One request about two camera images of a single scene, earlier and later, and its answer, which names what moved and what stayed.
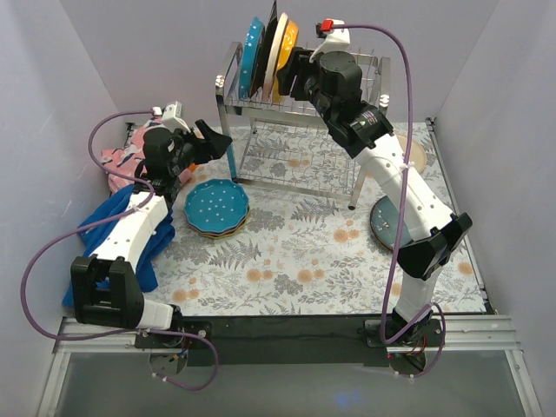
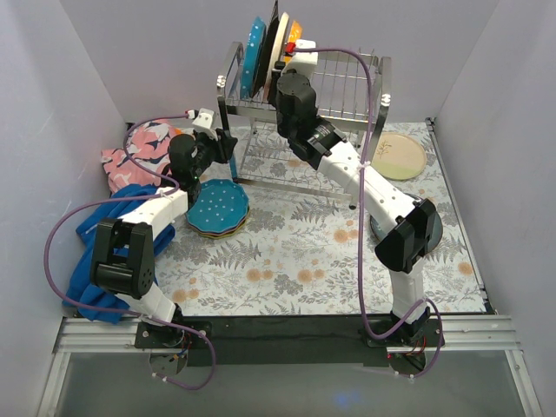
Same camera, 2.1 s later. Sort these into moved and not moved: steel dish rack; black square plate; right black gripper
Moved: right black gripper
Not moved: steel dish rack; black square plate
